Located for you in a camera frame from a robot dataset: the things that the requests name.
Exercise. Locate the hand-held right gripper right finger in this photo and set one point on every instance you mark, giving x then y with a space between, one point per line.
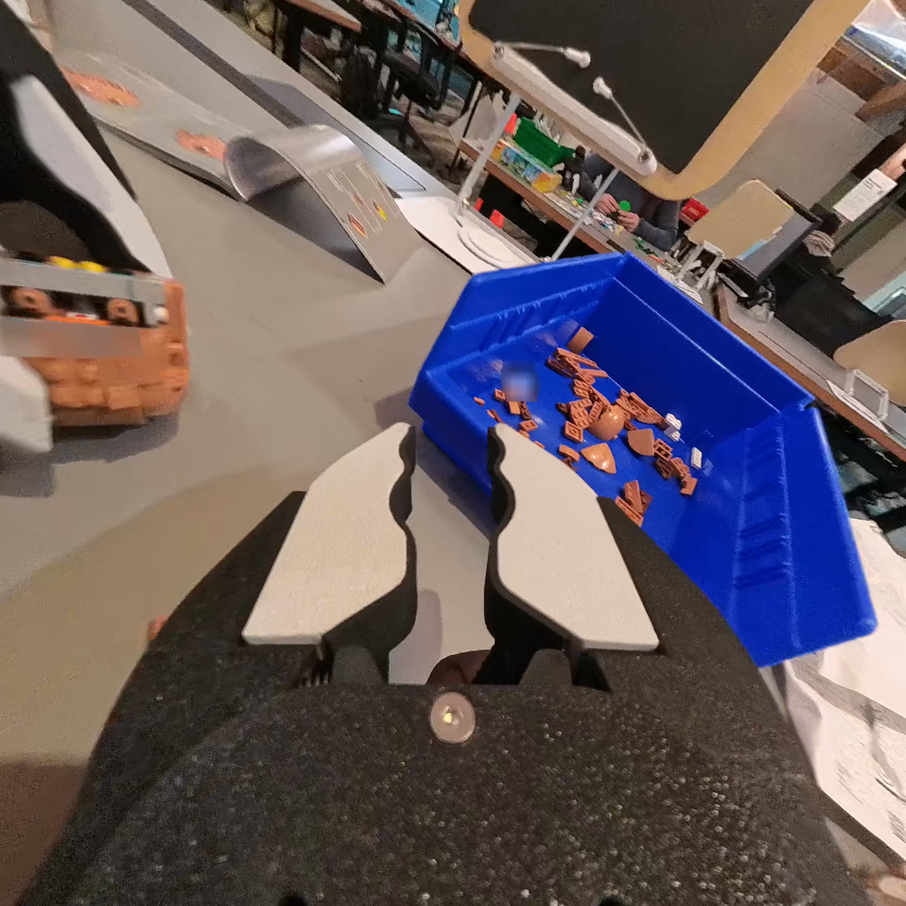
573 566

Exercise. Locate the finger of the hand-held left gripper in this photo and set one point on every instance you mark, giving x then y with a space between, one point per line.
92 184
25 410

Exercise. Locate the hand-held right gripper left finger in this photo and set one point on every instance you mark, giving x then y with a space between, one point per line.
325 559

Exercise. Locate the brown lego head model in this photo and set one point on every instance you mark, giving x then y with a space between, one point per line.
141 382

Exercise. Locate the pile of brown lego pieces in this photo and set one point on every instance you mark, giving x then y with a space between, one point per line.
601 417

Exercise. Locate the blue plastic parts bin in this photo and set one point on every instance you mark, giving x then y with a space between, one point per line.
764 509

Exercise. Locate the white lego brick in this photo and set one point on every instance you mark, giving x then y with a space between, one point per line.
672 426

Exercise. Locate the lego instruction booklet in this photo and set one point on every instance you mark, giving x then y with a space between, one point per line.
311 152

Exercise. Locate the colourful lego box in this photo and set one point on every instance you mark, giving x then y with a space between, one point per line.
527 168

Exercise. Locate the white paper sheet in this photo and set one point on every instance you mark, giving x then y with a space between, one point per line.
849 708

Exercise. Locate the black office chair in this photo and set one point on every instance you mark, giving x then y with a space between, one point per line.
396 78

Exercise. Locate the wooden chair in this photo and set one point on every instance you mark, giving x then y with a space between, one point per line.
874 350
740 216

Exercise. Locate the green box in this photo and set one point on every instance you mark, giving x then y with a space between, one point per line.
541 138

